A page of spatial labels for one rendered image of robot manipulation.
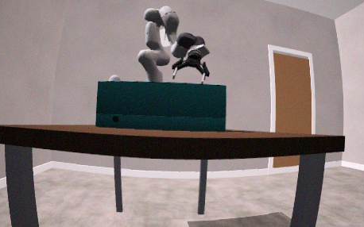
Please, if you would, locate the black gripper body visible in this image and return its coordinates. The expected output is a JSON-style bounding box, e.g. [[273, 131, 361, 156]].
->
[[186, 52, 201, 67]]

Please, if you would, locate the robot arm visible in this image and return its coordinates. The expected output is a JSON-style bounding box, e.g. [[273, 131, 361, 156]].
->
[[137, 6, 210, 82]]

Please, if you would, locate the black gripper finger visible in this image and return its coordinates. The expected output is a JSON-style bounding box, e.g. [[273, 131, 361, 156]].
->
[[172, 57, 192, 79], [195, 60, 210, 82]]

